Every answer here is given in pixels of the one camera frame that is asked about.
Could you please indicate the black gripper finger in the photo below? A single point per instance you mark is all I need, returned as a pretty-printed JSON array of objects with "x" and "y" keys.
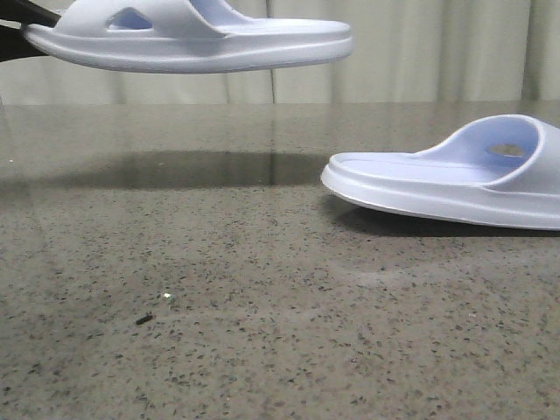
[
  {"x": 27, "y": 13},
  {"x": 14, "y": 46}
]

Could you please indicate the light blue slipper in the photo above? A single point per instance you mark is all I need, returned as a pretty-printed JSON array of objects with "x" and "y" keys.
[
  {"x": 186, "y": 37},
  {"x": 501, "y": 170}
]

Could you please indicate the small black debris piece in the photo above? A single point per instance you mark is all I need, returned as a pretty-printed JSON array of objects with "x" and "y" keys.
[{"x": 144, "y": 319}]

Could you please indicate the beige curtain backdrop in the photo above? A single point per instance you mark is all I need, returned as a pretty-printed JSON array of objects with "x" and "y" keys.
[{"x": 404, "y": 51}]

